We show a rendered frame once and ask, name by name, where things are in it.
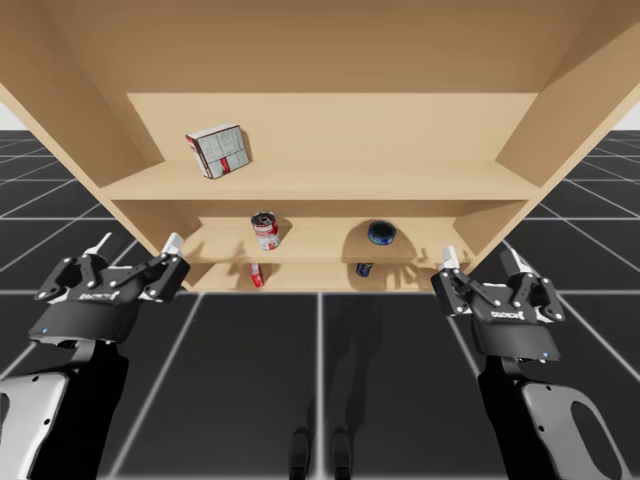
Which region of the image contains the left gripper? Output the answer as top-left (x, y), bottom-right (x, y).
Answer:
top-left (26, 232), bottom-right (192, 347)

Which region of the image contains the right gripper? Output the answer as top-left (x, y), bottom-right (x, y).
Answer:
top-left (430, 245), bottom-right (567, 362)

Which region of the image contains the blue flat can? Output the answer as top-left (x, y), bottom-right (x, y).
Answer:
top-left (367, 221), bottom-right (399, 247)

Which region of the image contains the red and white can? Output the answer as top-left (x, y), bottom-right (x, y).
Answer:
top-left (250, 210), bottom-right (281, 252)

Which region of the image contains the red and white carton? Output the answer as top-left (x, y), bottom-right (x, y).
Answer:
top-left (185, 122), bottom-right (253, 180)

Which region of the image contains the pale wooden shelf unit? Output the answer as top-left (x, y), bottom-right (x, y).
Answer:
top-left (0, 0), bottom-right (640, 294)

